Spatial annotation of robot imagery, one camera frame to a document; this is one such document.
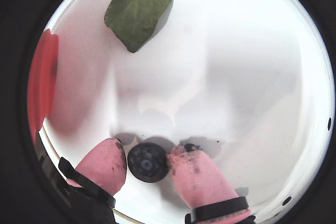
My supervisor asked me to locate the pink-sleeved gripper finger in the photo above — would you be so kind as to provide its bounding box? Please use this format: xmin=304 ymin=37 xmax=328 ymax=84
xmin=58 ymin=137 xmax=128 ymax=224
xmin=167 ymin=144 xmax=257 ymax=224

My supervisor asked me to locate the red collapsible silicone cup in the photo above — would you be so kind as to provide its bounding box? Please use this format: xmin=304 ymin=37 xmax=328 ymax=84
xmin=27 ymin=28 xmax=60 ymax=146

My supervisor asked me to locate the dark green leaf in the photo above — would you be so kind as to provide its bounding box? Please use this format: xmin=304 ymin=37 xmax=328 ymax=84
xmin=103 ymin=0 xmax=174 ymax=54

